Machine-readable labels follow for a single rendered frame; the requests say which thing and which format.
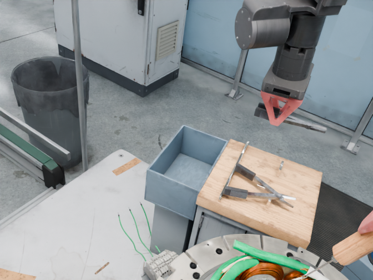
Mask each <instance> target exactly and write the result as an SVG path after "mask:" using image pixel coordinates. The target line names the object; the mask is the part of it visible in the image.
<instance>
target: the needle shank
mask: <svg viewBox="0 0 373 280"><path fill-rule="evenodd" d="M332 261H333V262H335V263H337V262H338V261H337V260H336V259H335V258H334V256H331V260H330V261H328V262H327V263H325V264H323V265H322V266H320V267H318V268H317V269H315V270H313V271H311V272H310V273H308V274H305V275H303V276H306V277H303V276H302V278H307V277H308V275H310V274H312V273H314V272H315V271H317V270H318V269H320V268H322V267H324V266H326V265H327V264H329V263H331V262H332Z"/></svg>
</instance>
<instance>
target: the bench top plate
mask: <svg viewBox="0 0 373 280"><path fill-rule="evenodd" d="M134 158H135V156H134V155H132V154H130V153H129V152H127V151H125V150H123V149H119V150H117V151H115V152H113V153H112V154H110V155H109V156H108V157H106V158H105V159H103V160H102V161H100V162H99V163H97V164H96V165H95V166H93V167H92V168H90V169H89V170H87V171H86V172H84V173H83V174H81V175H80V176H79V177H77V178H76V179H74V180H72V181H71V182H69V183H68V184H67V185H65V186H64V187H62V188H61V189H60V190H58V191H56V192H55V193H53V194H52V195H51V196H49V197H48V198H46V199H45V200H43V201H42V202H41V203H39V204H38V205H36V206H35V207H33V208H32V209H30V210H29V211H28V212H26V213H25V214H23V215H21V216H20V217H19V218H17V219H16V220H14V221H13V222H12V223H10V224H9V225H7V226H5V227H4V228H3V229H1V230H0V268H3V269H6V270H9V271H14V272H18V273H23V274H27V275H31V276H36V279H35V280H143V279H142V278H141V274H142V273H144V267H145V266H146V262H147V261H149V260H150V259H151V258H152V255H151V254H150V253H149V251H148V250H147V249H146V248H145V246H144V245H143V244H142V242H141V241H140V239H139V236H138V232H137V228H136V225H135V221H136V223H137V227H138V231H139V235H140V238H141V240H142V241H143V243H144V244H145V245H146V246H147V248H148V249H149V250H150V241H151V236H150V232H149V227H148V222H149V226H150V231H151V233H152V226H153V216H154V206H155V204H153V203H151V202H148V201H146V200H145V199H144V194H145V180H146V173H147V168H148V167H149V166H150V165H149V164H147V163H145V162H144V161H142V160H141V162H140V163H138V164H137V165H135V166H134V167H132V168H130V169H129V170H127V171H125V172H123V173H121V174H119V175H118V176H116V175H115V174H114V173H113V172H112V171H113V170H115V169H117V168H118V167H120V166H122V165H124V164H126V163H128V162H129V161H131V160H133V159H134ZM136 158H137V157H136ZM138 159H139V158H138ZM139 160H140V159H139ZM140 202H141V204H142V205H143V208H144V210H145V212H146V215H147V218H148V222H147V219H146V216H145V213H144V211H143V209H142V207H141V205H140ZM129 208H130V210H131V212H132V214H133V216H134V218H135V221H134V219H133V217H132V214H131V212H130V210H129ZM118 213H119V215H120V221H121V224H122V226H123V228H124V230H125V232H126V233H127V235H128V236H129V237H130V238H131V239H132V241H133V242H134V244H135V247H136V249H137V251H139V252H140V253H142V254H143V256H144V257H145V259H146V260H147V261H145V260H144V258H143V257H142V255H141V254H139V253H138V252H137V251H136V250H135V248H134V245H133V243H132V241H131V240H130V239H129V238H128V236H127V235H126V234H125V233H124V231H123V230H122V228H121V225H120V222H119V217H118Z"/></svg>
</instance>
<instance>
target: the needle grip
mask: <svg viewBox="0 0 373 280"><path fill-rule="evenodd" d="M332 251H333V256H334V258H335V259H336V260H337V261H338V262H339V263H340V264H341V265H343V266H345V265H349V264H351V263H353V262H355V261H357V260H358V259H360V258H362V257H364V256H366V255H367V254H369V253H371V252H373V231H371V232H367V233H363V234H360V233H359V232H358V231H357V232H356V233H354V234H352V235H351V236H349V237H347V238H346V239H344V240H343V241H341V242H339V243H338V244H336V245H334V246H333V248H332Z"/></svg>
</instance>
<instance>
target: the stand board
mask: <svg viewBox="0 0 373 280"><path fill-rule="evenodd" d="M244 146H245V144H243V143H241V142H238V141H235V140H233V139H230V141H229V142H228V144H227V145H226V147H225V149H224V151H223V153H222V154H221V156H220V158H219V159H218V161H217V163H216V165H215V167H214V168H213V170H212V172H211V174H210V175H209V177H208V179H207V180H206V182H205V184H204V185H203V187H202V189H201V191H200V192H199V194H198V197H197V200H196V204H197V205H199V206H202V207H204V208H206V209H209V210H211V211H213V212H216V213H218V214H221V215H222V216H225V217H228V218H230V219H232V220H235V221H237V222H239V223H242V224H244V225H246V226H248V227H251V228H253V229H256V230H258V231H261V232H263V233H265V234H268V235H270V236H272V237H275V238H277V239H280V240H283V241H287V242H288V243H289V244H291V245H293V246H295V247H301V248H303V249H306V248H307V247H308V245H309V243H310V239H311V233H312V228H313V224H314V218H315V212H316V206H317V200H318V196H319V191H320V185H321V179H322V172H320V171H317V170H315V169H312V168H309V167H306V166H303V165H301V164H298V163H295V162H293V161H290V160H287V159H285V158H282V157H279V156H276V155H274V154H271V153H268V152H266V151H262V150H260V149H257V148H254V147H252V146H248V147H247V149H246V151H245V153H244V155H243V158H242V160H241V162H240V164H241V165H242V166H244V167H246V168H247V169H249V170H251V171H253V172H254V173H256V176H257V177H259V178H260V179H261V180H262V181H264V182H265V183H266V184H268V185H269V186H270V187H271V188H273V189H274V190H276V191H277V192H278V193H281V194H284V195H287V196H290V197H294V198H296V200H293V199H287V198H284V200H285V201H286V202H288V203H290V204H291V205H293V206H294V208H291V207H289V206H287V205H285V204H283V203H281V202H279V201H277V200H275V199H272V200H271V202H270V205H269V208H265V207H266V204H267V201H268V199H261V198H246V199H243V198H238V197H232V196H228V195H224V197H223V199H222V200H221V202H218V199H219V196H220V194H221V192H222V190H223V188H224V186H225V184H226V182H227V180H228V178H229V176H230V174H231V172H232V170H233V168H234V166H235V164H236V162H237V160H238V158H239V156H240V154H241V152H242V150H243V148H244ZM281 161H284V164H283V167H282V170H281V172H280V175H279V177H277V176H276V175H277V172H278V169H279V167H280V164H281ZM257 185H258V184H257V183H256V182H255V181H251V180H249V179H247V178H246V177H244V176H242V175H241V174H240V173H238V172H235V174H234V176H233V178H232V180H231V182H230V184H229V186H230V187H235V188H240V189H245V190H248V192H257V193H269V192H268V191H266V190H265V189H264V188H263V187H260V186H257Z"/></svg>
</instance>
